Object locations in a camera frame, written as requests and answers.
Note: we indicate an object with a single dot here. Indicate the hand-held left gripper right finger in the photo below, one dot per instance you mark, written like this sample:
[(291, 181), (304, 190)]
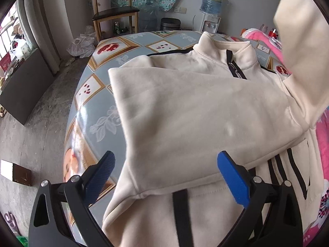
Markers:
[(234, 182)]

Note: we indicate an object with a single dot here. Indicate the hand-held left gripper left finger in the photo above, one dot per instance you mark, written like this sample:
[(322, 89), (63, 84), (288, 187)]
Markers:
[(100, 176)]

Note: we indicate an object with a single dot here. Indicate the cream zip jacket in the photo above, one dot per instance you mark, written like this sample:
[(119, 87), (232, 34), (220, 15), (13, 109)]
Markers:
[(192, 108)]

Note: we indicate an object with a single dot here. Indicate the fruit-printed tablecloth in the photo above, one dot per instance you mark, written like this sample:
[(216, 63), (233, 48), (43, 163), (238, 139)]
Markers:
[(102, 123)]

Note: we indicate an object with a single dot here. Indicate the grey slipper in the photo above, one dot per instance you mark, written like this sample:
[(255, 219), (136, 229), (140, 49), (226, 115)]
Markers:
[(11, 221)]

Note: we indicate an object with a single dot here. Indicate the dark cabinet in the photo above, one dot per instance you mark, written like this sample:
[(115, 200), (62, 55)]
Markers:
[(25, 90)]

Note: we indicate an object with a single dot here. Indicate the crumpled white plastic bag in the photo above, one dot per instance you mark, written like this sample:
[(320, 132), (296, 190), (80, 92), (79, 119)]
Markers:
[(82, 45)]

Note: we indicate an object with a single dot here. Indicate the red box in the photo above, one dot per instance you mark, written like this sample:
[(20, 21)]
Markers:
[(5, 62)]

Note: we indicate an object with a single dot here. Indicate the green can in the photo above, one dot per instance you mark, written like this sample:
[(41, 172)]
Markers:
[(117, 28)]

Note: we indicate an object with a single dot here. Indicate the white water dispenser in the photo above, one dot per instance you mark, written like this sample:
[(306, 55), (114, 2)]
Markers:
[(210, 24)]

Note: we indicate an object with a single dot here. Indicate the wooden chair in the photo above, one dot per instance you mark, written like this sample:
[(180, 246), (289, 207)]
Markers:
[(115, 14)]

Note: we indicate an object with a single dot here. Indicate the empty clear water jug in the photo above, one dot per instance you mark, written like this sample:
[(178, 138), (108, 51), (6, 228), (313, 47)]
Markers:
[(149, 18)]

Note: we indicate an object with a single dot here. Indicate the beige curtain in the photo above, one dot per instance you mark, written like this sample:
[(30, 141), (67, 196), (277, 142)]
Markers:
[(51, 18)]

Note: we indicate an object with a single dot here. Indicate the black bin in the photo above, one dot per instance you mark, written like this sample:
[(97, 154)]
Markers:
[(171, 24)]

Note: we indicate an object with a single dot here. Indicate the metal window railing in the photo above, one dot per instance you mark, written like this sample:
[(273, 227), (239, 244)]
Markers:
[(6, 34)]

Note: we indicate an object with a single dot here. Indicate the white cylindrical appliance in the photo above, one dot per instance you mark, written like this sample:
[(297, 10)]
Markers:
[(102, 1)]

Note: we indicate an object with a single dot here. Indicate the blue water bottle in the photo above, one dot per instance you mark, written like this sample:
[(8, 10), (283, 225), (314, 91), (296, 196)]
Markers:
[(212, 1)]

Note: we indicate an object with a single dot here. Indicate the wall socket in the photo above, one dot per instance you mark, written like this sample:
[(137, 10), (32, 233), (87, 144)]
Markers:
[(180, 9)]

